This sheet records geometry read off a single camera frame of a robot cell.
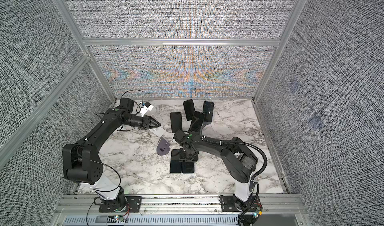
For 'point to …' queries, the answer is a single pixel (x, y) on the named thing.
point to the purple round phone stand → (163, 146)
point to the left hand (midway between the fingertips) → (158, 125)
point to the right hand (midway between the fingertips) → (184, 160)
